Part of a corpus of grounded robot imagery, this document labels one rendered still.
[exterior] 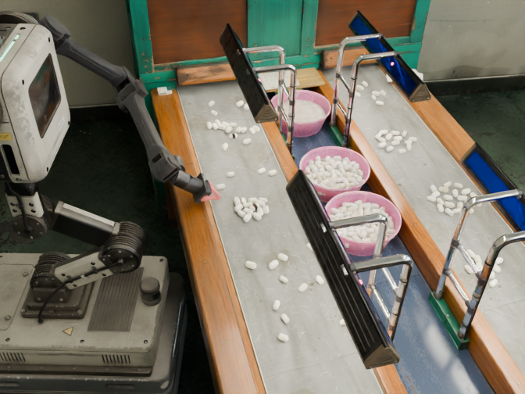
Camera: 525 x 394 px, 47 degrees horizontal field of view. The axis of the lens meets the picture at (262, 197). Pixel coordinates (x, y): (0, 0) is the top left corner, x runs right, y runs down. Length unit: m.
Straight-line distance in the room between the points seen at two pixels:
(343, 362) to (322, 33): 1.63
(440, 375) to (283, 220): 0.72
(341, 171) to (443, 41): 2.00
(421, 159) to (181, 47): 1.13
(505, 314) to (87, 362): 1.37
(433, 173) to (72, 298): 1.41
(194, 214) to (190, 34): 0.93
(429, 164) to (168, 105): 1.11
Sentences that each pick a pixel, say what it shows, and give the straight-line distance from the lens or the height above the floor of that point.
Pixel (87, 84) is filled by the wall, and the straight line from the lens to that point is 3.89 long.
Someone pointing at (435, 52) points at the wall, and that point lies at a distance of 4.19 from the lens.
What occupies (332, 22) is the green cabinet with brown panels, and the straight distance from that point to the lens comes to 2.87.
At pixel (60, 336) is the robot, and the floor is 0.47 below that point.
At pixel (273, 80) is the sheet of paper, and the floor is 0.78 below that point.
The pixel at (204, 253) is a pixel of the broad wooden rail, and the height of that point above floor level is 0.76.
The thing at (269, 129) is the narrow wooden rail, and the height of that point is 0.76.
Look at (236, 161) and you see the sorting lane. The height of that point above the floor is 0.74.
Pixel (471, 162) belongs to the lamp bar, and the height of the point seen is 1.07.
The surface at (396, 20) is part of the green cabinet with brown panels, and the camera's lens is 3.00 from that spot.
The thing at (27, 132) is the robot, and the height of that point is 1.30.
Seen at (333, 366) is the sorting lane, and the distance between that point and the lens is 1.73.
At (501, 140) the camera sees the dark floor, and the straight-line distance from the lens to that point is 4.06.
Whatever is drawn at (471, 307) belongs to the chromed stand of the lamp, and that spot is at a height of 0.85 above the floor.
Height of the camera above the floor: 2.18
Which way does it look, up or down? 41 degrees down
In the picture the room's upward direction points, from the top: 1 degrees clockwise
